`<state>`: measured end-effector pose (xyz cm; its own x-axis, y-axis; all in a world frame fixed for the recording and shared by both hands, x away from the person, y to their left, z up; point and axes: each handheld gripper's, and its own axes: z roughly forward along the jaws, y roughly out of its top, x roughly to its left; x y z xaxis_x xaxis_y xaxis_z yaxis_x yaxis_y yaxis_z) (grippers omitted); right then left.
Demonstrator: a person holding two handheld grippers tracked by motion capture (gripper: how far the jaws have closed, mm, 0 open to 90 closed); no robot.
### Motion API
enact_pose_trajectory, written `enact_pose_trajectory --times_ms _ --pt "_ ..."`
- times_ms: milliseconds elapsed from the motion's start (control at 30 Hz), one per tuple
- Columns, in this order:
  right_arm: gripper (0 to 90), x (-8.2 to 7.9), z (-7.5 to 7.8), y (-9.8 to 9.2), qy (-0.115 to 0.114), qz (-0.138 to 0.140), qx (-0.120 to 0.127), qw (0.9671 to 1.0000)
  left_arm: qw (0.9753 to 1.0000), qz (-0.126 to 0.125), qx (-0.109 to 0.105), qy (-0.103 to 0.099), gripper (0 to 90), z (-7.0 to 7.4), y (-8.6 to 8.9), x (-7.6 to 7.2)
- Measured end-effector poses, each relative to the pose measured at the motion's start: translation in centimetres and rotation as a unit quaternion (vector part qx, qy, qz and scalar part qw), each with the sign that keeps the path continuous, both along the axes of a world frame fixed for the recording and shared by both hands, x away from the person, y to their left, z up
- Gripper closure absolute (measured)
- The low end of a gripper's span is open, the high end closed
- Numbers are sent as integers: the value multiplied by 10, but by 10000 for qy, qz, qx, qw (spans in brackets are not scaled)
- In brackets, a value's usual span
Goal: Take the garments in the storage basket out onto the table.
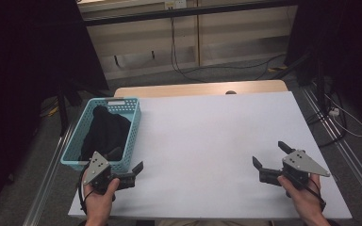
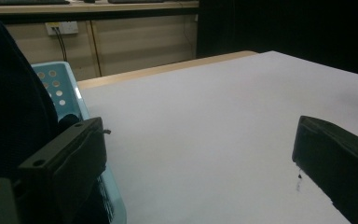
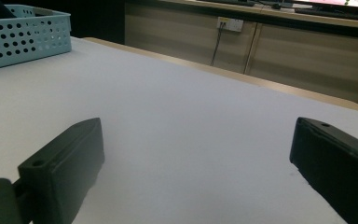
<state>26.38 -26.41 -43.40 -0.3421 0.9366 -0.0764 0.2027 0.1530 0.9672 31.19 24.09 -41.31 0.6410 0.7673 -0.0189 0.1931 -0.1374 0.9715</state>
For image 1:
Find dark knit vest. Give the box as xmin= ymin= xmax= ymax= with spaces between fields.
xmin=79 ymin=105 xmax=132 ymax=162

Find light blue plastic basket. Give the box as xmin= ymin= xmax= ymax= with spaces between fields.
xmin=59 ymin=96 xmax=142 ymax=174

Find black floor cable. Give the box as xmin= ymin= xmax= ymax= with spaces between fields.
xmin=305 ymin=90 xmax=348 ymax=149

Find person's right hand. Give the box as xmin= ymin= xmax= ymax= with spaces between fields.
xmin=276 ymin=173 xmax=327 ymax=220

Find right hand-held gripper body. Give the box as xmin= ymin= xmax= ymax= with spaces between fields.
xmin=258 ymin=149 xmax=331 ymax=190

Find white floor cable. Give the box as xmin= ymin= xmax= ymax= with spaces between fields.
xmin=324 ymin=93 xmax=362 ymax=138

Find right hand-held gripper cable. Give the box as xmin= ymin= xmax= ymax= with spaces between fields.
xmin=305 ymin=175 xmax=327 ymax=211

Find black stand legs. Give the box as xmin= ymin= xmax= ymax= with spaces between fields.
xmin=271 ymin=51 xmax=328 ymax=105
xmin=56 ymin=79 xmax=114 ymax=136

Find hand-held gripper cable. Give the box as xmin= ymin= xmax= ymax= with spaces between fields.
xmin=305 ymin=175 xmax=327 ymax=211
xmin=77 ymin=163 xmax=91 ymax=215

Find left hand-held gripper cable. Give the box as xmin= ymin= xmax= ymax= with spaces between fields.
xmin=77 ymin=163 xmax=91 ymax=215

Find white wall outlet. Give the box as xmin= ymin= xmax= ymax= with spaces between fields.
xmin=164 ymin=0 xmax=188 ymax=9

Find black metal bar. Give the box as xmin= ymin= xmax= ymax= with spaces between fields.
xmin=81 ymin=0 xmax=300 ymax=27

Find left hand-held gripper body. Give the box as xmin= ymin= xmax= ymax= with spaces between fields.
xmin=82 ymin=151 xmax=137 ymax=195

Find aluminium floor rail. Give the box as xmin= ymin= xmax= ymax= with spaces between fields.
xmin=301 ymin=84 xmax=362 ymax=205
xmin=22 ymin=125 xmax=76 ymax=226

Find person's left hand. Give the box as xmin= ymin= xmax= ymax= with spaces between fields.
xmin=82 ymin=177 xmax=122 ymax=222

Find black wall cable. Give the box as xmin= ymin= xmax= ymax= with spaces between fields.
xmin=169 ymin=17 xmax=287 ymax=76
xmin=171 ymin=17 xmax=270 ymax=84

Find beige wooden cabinet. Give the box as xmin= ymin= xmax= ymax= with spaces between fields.
xmin=76 ymin=0 xmax=298 ymax=81

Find black curtain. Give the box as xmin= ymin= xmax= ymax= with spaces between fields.
xmin=284 ymin=0 xmax=362 ymax=133
xmin=0 ymin=0 xmax=109 ymax=218

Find yellow black floor tape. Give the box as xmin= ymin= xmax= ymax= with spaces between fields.
xmin=268 ymin=64 xmax=288 ymax=73
xmin=41 ymin=105 xmax=60 ymax=118

